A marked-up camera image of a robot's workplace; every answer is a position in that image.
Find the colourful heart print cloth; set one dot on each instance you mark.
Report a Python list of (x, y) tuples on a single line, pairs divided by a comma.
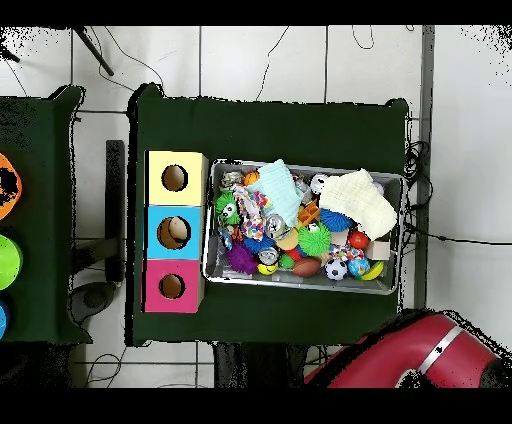
[(252, 228)]

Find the black and white soccer ball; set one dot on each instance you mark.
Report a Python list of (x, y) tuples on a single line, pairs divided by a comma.
[(336, 269)]

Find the green covered side table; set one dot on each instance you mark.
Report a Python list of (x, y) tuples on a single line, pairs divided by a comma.
[(44, 160)]

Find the wooden box with three holes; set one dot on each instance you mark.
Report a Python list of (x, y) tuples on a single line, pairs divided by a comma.
[(196, 236)]

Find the large green fuzzy eyed toy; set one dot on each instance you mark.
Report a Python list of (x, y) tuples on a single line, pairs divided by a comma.
[(315, 240)]

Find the purple spiky ball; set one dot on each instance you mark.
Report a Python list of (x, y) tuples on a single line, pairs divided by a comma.
[(242, 260)]

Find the long black tripod leg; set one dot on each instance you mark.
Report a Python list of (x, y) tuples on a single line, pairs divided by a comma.
[(94, 50)]

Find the silver drink can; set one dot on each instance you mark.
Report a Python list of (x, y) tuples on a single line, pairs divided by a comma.
[(276, 226)]

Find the cream waffle cloth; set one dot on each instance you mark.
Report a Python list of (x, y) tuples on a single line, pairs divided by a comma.
[(360, 200)]

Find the dark green table cloth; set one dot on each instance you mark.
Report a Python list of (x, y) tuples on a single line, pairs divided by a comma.
[(280, 132)]

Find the black flat panel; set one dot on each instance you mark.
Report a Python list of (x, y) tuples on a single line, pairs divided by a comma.
[(115, 200)]

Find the small green fuzzy eyed toy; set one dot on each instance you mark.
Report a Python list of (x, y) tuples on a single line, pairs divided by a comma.
[(223, 204)]

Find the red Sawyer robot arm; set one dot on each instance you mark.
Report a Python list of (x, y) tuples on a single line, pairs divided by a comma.
[(400, 356)]

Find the green round bowl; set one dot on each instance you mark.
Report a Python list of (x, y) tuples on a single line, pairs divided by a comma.
[(8, 262)]

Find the short black tripod leg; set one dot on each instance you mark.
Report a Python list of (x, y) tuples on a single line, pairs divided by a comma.
[(10, 56)]

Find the blue globe print ball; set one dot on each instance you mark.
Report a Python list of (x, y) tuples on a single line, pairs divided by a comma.
[(358, 266)]

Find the blue round bowl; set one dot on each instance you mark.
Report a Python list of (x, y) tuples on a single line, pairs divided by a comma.
[(2, 320)]

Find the light blue waffle cloth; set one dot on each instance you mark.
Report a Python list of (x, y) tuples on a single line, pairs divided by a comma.
[(280, 192)]

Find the orange round bowl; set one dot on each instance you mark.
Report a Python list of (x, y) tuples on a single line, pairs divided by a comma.
[(6, 206)]

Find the grey oval floor object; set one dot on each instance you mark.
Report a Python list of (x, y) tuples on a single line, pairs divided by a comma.
[(94, 298)]

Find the brown toy football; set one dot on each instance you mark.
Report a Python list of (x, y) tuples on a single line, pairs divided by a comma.
[(307, 267)]

